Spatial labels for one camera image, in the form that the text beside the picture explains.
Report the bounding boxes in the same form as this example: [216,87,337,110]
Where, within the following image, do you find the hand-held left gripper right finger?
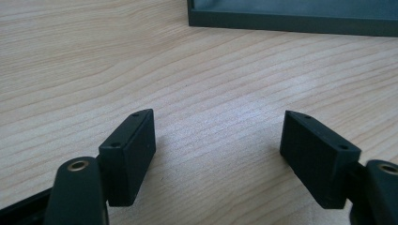
[279,110,362,210]

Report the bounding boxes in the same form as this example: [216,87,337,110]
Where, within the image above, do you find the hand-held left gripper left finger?
[98,108,157,208]

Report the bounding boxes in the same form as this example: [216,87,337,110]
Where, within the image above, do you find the dark green tray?
[187,0,398,38]

